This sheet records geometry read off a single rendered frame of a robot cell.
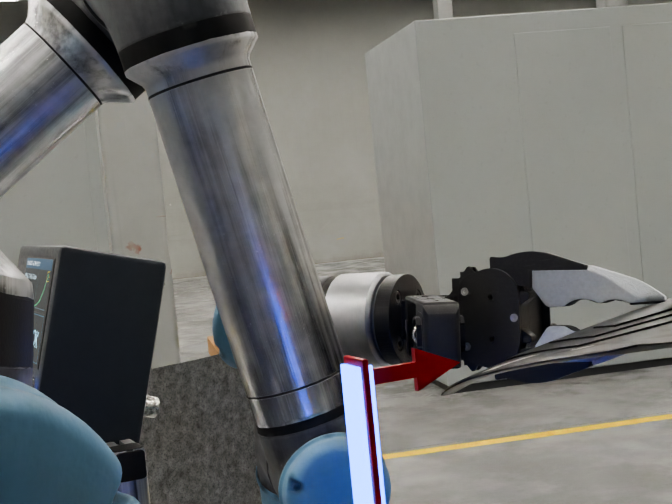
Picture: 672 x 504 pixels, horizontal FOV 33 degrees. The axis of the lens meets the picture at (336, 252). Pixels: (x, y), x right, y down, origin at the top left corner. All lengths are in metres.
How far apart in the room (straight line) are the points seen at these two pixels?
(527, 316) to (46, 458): 0.66
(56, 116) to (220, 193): 0.19
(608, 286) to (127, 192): 4.15
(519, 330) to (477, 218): 6.06
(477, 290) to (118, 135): 4.11
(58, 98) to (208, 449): 1.70
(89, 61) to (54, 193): 5.72
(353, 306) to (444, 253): 5.95
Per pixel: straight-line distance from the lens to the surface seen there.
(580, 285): 0.81
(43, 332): 1.15
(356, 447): 0.62
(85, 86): 0.90
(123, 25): 0.78
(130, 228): 4.87
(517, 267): 0.82
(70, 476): 0.20
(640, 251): 7.27
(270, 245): 0.76
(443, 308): 0.75
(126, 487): 1.12
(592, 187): 7.12
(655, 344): 0.60
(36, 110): 0.89
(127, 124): 4.88
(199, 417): 2.50
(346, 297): 0.87
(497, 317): 0.82
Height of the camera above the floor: 1.28
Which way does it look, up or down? 3 degrees down
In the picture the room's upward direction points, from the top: 6 degrees counter-clockwise
